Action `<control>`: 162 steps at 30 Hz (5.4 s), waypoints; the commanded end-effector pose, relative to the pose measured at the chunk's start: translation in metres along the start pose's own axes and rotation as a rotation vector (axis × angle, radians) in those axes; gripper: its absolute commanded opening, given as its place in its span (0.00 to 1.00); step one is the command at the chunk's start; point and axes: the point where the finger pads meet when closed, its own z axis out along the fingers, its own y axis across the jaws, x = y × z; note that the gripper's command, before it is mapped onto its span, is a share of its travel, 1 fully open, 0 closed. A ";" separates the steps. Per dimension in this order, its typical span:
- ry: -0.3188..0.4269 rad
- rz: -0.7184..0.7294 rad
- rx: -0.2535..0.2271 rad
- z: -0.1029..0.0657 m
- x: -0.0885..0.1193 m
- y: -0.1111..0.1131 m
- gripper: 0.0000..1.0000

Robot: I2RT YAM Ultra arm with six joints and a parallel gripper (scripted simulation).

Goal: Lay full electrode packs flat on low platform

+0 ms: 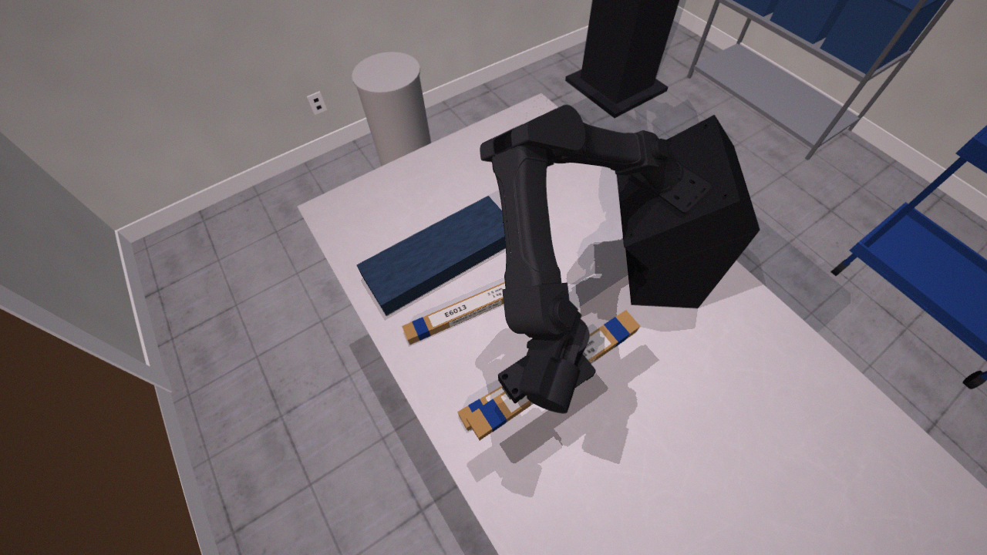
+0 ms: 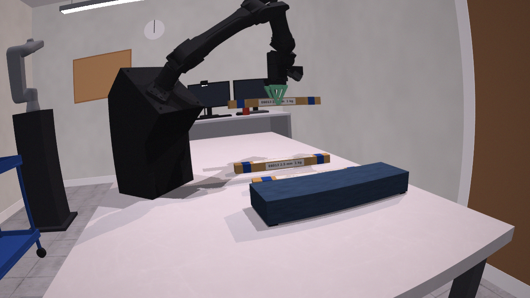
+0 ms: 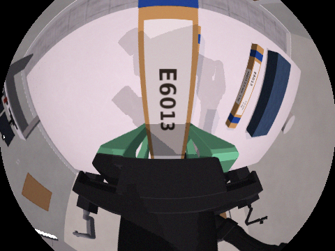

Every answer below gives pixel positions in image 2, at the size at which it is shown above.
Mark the tan box with white label and blue band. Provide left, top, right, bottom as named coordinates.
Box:
left=252, top=168, right=344, bottom=183

